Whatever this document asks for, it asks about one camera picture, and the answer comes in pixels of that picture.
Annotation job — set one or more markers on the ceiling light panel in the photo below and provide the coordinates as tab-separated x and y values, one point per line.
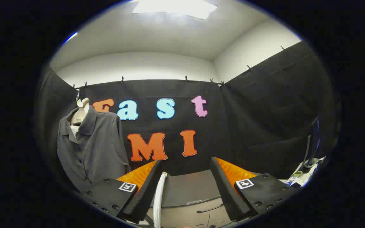
176	8

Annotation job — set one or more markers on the white desk with clutter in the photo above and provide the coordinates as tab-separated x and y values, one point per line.
304	177

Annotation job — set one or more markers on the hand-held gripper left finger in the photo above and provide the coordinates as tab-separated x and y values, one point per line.
146	193

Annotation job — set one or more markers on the white garment steamer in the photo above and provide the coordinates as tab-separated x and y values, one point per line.
158	199

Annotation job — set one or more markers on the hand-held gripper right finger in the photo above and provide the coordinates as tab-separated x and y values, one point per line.
228	190

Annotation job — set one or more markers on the grey-topped white drawer cabinet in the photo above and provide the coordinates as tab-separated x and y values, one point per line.
188	186

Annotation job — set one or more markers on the white mannequin torso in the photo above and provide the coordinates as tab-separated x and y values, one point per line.
81	112

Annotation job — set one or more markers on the grey button-up shirt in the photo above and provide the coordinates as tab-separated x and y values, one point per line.
100	148

